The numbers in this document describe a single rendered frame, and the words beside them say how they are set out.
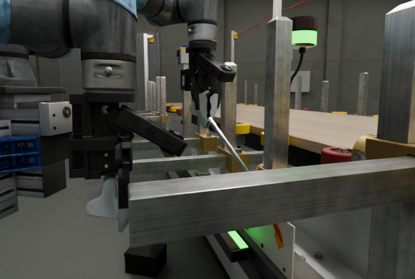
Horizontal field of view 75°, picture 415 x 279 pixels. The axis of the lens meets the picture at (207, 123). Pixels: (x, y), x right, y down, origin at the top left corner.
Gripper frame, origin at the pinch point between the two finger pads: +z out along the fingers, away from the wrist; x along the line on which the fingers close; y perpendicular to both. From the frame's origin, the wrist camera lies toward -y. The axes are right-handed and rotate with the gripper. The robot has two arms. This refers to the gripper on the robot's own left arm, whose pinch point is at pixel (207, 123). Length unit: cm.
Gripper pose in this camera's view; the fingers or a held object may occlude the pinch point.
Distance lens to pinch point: 69.1
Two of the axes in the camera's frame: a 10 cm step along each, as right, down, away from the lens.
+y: -6.1, -0.9, 7.8
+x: -7.9, 0.7, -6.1
